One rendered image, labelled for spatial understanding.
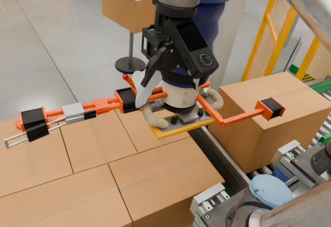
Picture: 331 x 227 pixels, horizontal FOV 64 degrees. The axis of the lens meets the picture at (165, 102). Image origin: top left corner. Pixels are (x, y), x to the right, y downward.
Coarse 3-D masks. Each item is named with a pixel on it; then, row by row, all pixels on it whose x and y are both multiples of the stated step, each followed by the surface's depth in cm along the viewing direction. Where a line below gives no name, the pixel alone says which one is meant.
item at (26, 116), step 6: (36, 108) 96; (42, 108) 96; (24, 114) 93; (30, 114) 93; (36, 114) 94; (42, 114) 94; (24, 120) 91; (30, 120) 91; (36, 120) 91; (42, 120) 92; (24, 126) 90; (30, 126) 91; (48, 126) 95
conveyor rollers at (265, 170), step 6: (330, 90) 253; (324, 96) 247; (330, 96) 245; (330, 114) 227; (330, 120) 219; (324, 126) 214; (330, 126) 211; (318, 132) 203; (324, 132) 206; (318, 138) 201; (312, 144) 197; (264, 168) 171; (252, 174) 167; (258, 174) 166
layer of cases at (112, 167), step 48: (0, 144) 163; (48, 144) 167; (96, 144) 171; (144, 144) 176; (192, 144) 180; (0, 192) 139; (48, 192) 142; (96, 192) 145; (144, 192) 148; (192, 192) 152
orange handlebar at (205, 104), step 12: (204, 84) 122; (156, 96) 112; (60, 108) 100; (84, 108) 103; (96, 108) 101; (108, 108) 103; (204, 108) 111; (48, 120) 94; (216, 120) 105; (228, 120) 104; (240, 120) 107
